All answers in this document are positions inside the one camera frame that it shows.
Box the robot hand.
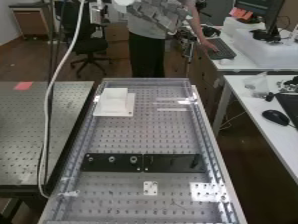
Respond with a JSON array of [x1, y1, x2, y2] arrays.
[[125, 0, 191, 35]]

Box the person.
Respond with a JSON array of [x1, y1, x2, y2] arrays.
[[125, 0, 221, 80]]

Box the black headphones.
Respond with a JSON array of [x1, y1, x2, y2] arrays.
[[201, 26, 223, 38]]

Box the cardboard box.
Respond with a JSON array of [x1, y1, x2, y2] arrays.
[[103, 21, 133, 62]]

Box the black keyboard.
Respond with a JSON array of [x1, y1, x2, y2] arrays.
[[274, 92, 298, 130], [205, 37, 239, 61]]

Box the orange sticky note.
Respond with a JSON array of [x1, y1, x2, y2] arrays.
[[228, 6, 254, 21]]

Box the black office chair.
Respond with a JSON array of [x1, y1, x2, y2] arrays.
[[59, 0, 115, 80]]

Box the white computer mouse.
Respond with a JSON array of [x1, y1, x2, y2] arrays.
[[219, 57, 236, 66]]

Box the black computer monitor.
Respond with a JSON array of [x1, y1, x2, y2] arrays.
[[233, 0, 288, 42]]

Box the white desk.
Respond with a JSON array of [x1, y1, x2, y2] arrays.
[[191, 19, 298, 75], [212, 73, 298, 186]]

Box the white foam block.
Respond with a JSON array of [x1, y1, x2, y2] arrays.
[[232, 27, 298, 70]]

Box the small white box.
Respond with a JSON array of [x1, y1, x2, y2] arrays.
[[92, 86, 137, 118]]

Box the wooden cabinet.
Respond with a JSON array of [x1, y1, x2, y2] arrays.
[[10, 2, 51, 38]]

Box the clear plastic bag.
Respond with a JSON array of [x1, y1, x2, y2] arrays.
[[242, 71, 272, 99]]

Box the black computer mouse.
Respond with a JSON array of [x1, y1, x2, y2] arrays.
[[261, 108, 292, 127]]

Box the clear box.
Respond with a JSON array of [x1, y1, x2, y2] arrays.
[[38, 77, 249, 224]]

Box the black plate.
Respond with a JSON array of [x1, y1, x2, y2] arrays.
[[82, 152, 208, 174]]

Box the small square metal plate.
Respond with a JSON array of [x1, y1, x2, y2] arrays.
[[141, 180, 160, 196]]

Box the white cable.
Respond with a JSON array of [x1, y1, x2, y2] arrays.
[[36, 0, 87, 199]]

